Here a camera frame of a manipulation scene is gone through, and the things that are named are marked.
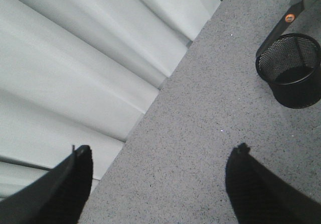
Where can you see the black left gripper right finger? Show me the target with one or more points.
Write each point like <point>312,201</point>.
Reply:
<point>259,196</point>

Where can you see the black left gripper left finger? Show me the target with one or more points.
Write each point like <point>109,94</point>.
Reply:
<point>57,197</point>

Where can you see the black orange scissors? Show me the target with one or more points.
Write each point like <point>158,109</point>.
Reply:
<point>295,9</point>

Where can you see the black mesh pen bucket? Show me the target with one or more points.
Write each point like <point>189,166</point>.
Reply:
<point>291,68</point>

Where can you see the grey curtain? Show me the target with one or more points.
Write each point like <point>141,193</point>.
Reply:
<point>84,72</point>

